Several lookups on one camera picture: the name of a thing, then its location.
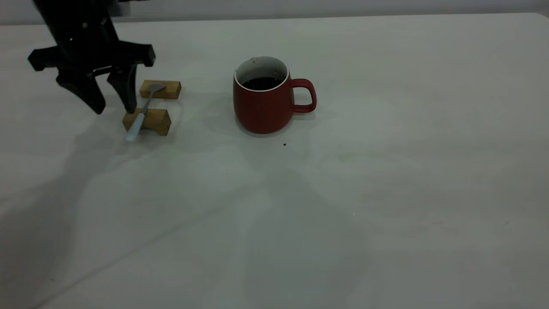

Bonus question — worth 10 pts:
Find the flat rectangular wooden block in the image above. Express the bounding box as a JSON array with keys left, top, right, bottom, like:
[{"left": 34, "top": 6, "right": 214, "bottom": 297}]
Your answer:
[{"left": 140, "top": 80, "right": 182, "bottom": 100}]

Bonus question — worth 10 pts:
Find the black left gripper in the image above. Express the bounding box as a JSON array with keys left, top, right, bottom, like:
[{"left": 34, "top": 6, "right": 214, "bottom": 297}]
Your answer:
[{"left": 27, "top": 0, "right": 155, "bottom": 115}]

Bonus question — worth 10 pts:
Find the spoon with light blue handle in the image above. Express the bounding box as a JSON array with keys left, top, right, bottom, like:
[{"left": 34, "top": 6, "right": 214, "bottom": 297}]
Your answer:
[{"left": 126, "top": 83, "right": 166, "bottom": 142}]

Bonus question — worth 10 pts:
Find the dark coffee liquid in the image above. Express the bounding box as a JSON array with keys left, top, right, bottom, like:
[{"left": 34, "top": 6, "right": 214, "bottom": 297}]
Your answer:
[{"left": 242, "top": 77, "right": 282, "bottom": 91}]

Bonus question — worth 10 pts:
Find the arched wooden block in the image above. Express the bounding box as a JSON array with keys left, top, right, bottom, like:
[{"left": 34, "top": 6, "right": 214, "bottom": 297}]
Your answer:
[{"left": 122, "top": 107, "right": 172, "bottom": 136}]

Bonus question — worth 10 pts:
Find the red ceramic mug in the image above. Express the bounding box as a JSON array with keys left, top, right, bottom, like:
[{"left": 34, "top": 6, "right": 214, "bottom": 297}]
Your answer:
[{"left": 233, "top": 56, "right": 317, "bottom": 134}]

